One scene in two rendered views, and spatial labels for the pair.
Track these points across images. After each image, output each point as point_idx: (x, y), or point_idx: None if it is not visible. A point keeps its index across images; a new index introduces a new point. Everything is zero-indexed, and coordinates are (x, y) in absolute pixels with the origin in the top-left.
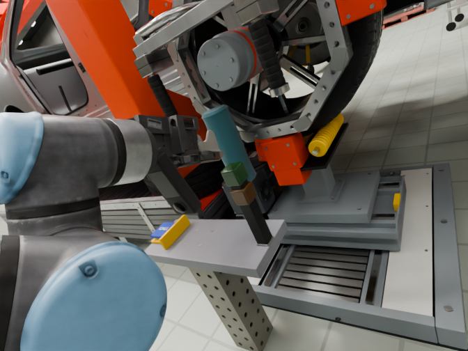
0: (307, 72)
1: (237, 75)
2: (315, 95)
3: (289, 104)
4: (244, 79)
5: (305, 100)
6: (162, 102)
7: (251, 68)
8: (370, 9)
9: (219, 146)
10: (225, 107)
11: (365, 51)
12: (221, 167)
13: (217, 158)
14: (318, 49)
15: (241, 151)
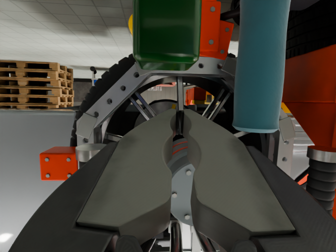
0: (141, 114)
1: (175, 173)
2: (120, 95)
3: (187, 81)
4: (181, 155)
5: (166, 80)
6: (323, 201)
7: (167, 164)
8: (48, 157)
9: (272, 74)
10: (233, 126)
11: (79, 116)
12: (324, 19)
13: (79, 170)
14: (162, 111)
15: (241, 52)
